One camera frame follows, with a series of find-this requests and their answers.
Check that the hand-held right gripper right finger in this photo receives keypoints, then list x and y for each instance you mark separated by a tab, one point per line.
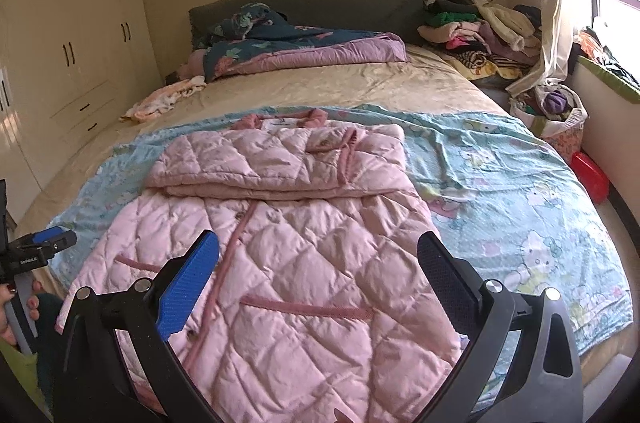
447	283

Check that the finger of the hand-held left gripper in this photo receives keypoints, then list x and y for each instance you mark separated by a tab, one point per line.
47	238

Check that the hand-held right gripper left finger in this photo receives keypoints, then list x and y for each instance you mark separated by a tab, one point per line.
190	283

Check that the pink quilted jacket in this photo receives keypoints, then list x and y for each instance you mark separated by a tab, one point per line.
300	303

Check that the bag of clothes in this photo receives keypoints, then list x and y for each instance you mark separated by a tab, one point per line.
555	110

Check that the pile of mixed clothes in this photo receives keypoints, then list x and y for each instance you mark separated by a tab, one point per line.
480	33

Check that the person's left hand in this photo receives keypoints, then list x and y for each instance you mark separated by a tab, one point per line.
6	318

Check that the dark teal cloth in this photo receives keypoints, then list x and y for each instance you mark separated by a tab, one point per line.
50	333

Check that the blue cartoon printed sheet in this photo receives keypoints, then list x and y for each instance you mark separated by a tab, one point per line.
500	203

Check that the green cloth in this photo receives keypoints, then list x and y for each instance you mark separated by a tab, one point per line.
15	378

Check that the small pink white garment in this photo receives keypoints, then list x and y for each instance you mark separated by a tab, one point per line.
160	100

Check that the red plastic box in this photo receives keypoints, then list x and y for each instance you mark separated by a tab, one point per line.
590	175

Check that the cream wardrobe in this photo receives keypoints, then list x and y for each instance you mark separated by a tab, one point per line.
75	53

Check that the pink pillow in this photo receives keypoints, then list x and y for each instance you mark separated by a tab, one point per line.
194	64

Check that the bed with beige sheet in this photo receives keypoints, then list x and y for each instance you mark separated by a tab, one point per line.
325	88

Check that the dark floral quilt pink lining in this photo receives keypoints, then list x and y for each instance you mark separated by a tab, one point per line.
300	48

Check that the green window sill cover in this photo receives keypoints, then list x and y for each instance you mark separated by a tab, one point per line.
607	78

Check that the heap of colourful cloths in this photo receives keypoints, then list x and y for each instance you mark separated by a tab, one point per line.
597	48

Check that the white curtain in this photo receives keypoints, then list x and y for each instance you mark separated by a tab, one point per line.
550	3

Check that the grey padded headboard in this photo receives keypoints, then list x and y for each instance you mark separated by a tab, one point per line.
325	0

